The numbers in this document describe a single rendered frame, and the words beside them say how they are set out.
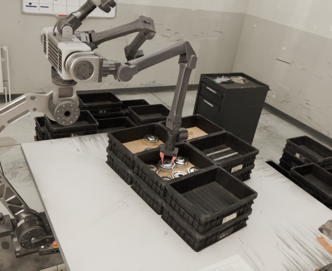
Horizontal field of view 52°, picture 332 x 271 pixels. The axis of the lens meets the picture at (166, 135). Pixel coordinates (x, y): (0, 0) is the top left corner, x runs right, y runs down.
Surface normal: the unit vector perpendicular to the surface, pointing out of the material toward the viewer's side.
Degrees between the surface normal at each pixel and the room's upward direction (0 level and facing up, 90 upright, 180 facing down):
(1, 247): 0
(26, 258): 0
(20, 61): 90
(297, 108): 90
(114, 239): 0
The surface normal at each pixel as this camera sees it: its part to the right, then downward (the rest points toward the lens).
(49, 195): 0.14, -0.88
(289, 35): -0.85, 0.12
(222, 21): 0.50, 0.46
